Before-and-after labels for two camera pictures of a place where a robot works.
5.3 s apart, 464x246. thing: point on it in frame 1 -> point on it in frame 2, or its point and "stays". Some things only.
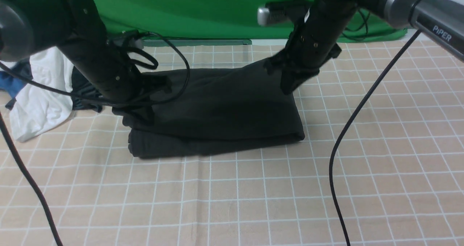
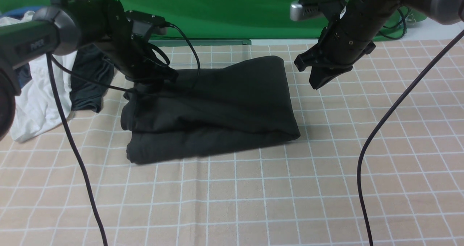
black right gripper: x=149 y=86 -> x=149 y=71
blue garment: x=13 y=85 -> x=24 y=72
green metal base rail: x=190 y=42 stays
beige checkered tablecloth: x=400 y=182 stays
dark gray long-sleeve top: x=208 y=110 stays
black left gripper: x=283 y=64 -> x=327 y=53
